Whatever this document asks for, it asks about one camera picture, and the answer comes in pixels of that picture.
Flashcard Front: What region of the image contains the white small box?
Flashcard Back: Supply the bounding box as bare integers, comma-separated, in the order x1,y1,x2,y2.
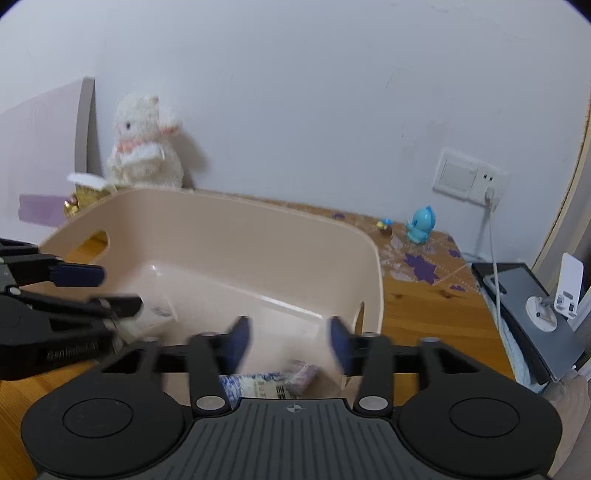
116,304,177,344

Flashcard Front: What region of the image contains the blue white patterned box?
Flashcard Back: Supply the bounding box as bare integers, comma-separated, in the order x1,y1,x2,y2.
219,372,293,403

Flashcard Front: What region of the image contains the grey laptop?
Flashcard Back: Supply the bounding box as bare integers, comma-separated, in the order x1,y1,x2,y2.
472,262,584,384

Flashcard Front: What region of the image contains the beige plastic storage bin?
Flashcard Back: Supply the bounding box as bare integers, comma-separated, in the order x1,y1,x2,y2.
41,189,384,397

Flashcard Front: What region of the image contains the gold tissue pack box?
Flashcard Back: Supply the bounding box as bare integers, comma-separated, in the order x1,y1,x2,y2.
64,172,116,218

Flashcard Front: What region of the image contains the pink purple headboard panel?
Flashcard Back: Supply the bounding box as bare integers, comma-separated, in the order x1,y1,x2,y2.
0,77,94,244

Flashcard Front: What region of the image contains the white plush lamb toy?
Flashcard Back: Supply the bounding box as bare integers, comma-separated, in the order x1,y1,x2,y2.
106,93,184,188

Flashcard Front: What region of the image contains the white phone stand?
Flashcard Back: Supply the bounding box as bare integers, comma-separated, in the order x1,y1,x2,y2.
526,253,590,332

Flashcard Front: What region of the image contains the blue cartoon figurine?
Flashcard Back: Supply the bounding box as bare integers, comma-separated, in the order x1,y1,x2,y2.
406,206,437,245

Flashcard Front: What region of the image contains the tiny colourful figurine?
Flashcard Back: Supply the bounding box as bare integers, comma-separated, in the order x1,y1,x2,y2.
376,218,394,236

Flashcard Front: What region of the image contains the white power cable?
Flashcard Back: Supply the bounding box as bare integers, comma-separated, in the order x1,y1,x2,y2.
475,186,512,342

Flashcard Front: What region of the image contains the white wall switch socket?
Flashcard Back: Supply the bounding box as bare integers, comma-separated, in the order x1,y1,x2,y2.
432,148,511,206

